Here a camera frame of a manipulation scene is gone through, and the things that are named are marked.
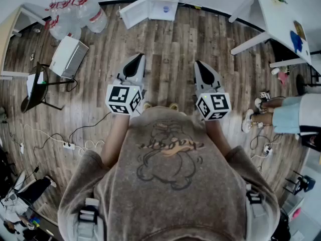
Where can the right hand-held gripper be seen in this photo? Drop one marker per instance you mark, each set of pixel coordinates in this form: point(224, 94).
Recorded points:
point(215, 107)

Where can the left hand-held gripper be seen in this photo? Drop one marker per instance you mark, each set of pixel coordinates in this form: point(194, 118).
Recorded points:
point(118, 97)

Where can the white water dispenser cabinet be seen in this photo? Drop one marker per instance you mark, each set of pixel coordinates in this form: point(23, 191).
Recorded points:
point(156, 16)

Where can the blue cup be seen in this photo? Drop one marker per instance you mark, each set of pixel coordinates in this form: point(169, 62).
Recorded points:
point(166, 9)

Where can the person's right forearm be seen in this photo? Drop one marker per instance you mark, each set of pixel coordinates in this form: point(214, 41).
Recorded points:
point(215, 137)

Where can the person's left forearm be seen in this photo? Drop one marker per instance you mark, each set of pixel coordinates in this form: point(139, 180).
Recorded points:
point(113, 134)

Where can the person's tan shoe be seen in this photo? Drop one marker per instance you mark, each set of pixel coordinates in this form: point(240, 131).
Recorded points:
point(148, 106)
point(173, 106)

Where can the spare hand-held gripper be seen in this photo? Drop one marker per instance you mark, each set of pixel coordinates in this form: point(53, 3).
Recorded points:
point(264, 95)

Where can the clear plastic water jug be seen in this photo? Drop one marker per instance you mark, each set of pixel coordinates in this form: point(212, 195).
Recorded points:
point(62, 30)
point(96, 21)
point(59, 11)
point(77, 7)

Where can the white vented appliance box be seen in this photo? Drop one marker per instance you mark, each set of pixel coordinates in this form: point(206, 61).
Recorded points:
point(66, 56)

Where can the pink item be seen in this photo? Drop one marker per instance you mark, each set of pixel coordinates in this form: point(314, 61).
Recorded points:
point(283, 78)

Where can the white table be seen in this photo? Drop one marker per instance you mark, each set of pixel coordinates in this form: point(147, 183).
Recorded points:
point(276, 16)

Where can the black stool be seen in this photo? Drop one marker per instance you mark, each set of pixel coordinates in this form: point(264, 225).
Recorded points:
point(301, 84)

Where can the white power strip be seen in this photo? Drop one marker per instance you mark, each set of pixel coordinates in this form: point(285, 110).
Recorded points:
point(267, 150)
point(69, 145)

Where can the blue cloth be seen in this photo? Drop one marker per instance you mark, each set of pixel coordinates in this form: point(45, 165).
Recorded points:
point(296, 41)

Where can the white paper sheet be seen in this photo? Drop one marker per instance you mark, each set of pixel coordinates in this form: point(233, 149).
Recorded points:
point(32, 83)

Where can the black folding side table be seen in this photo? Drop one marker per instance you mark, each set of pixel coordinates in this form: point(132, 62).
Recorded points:
point(35, 97)

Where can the brown book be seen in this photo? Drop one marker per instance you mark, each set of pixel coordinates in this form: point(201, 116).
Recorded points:
point(299, 29)

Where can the person's brown printed shirt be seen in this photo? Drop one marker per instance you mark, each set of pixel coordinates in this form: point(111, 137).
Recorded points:
point(163, 192)

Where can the light wood desk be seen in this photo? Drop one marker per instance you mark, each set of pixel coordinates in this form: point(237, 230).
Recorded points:
point(6, 34)

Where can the black metal rack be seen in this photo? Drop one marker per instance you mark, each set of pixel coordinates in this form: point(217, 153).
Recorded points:
point(304, 183)

